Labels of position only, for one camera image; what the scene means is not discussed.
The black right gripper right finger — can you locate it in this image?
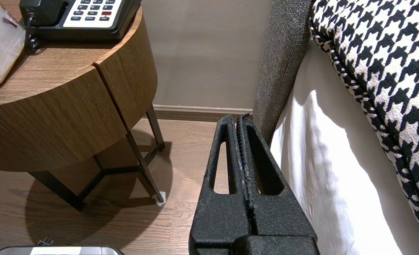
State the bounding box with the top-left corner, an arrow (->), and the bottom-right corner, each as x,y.
237,114 -> 318,239

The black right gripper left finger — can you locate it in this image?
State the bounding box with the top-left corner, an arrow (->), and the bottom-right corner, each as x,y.
189,114 -> 251,255

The gold tissue pack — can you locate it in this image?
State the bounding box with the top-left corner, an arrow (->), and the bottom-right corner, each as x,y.
0,0 -> 26,86

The robot chassis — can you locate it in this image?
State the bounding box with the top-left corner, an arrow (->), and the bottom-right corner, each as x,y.
0,239 -> 125,255

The black white houndstooth pillow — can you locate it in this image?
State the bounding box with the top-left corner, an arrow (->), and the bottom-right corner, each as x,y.
309,0 -> 419,250

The white bed sheet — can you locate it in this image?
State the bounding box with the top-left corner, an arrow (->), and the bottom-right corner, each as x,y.
270,39 -> 419,255

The curved wooden table drawer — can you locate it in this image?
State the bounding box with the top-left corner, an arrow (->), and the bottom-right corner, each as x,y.
0,66 -> 127,173

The black and white desk phone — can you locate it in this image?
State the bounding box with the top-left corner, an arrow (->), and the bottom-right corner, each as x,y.
19,0 -> 142,44

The wall skirting board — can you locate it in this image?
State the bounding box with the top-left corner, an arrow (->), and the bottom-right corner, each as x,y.
152,104 -> 254,123

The grey fabric headboard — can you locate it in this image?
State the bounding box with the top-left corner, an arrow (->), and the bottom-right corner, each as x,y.
253,0 -> 315,146

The black coiled telephone cord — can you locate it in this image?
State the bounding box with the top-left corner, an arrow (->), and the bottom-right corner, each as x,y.
23,13 -> 40,54

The round wooden side table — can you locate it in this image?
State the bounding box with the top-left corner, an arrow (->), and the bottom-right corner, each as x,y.
0,0 -> 167,213

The black telephone handset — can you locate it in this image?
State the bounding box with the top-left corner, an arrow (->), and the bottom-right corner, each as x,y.
19,0 -> 70,27

